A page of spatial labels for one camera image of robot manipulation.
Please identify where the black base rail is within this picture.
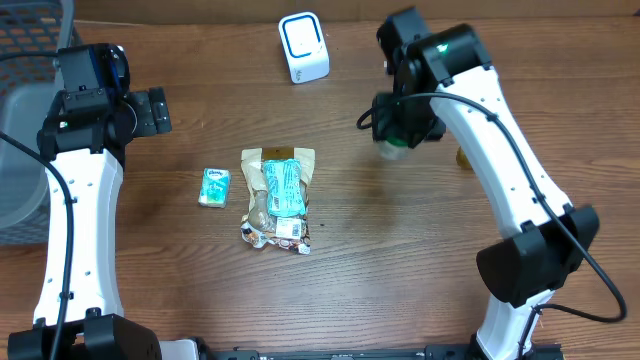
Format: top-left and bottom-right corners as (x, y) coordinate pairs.
(194, 342), (566, 360)

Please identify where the yellow drink bottle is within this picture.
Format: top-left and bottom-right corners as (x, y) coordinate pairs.
(456, 147), (472, 170)

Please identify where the green lid jar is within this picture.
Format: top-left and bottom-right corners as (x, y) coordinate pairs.
(377, 137), (410, 161)

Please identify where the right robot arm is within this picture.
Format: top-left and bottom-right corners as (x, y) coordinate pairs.
(357, 8), (599, 359)

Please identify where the brown nut pouch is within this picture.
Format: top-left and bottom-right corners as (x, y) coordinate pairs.
(241, 147), (316, 236)

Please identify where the teal snack packet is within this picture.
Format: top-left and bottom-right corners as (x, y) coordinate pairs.
(263, 159), (306, 217)

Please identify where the white barcode scanner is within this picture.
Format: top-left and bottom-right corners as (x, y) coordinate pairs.
(278, 11), (330, 84)

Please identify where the teal tissue pack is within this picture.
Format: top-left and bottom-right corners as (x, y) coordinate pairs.
(198, 168), (231, 208)

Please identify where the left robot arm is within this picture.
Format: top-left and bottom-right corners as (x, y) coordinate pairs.
(1, 43), (172, 359)

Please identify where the grey plastic mesh basket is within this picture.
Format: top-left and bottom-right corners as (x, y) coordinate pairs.
(1, 0), (80, 245)

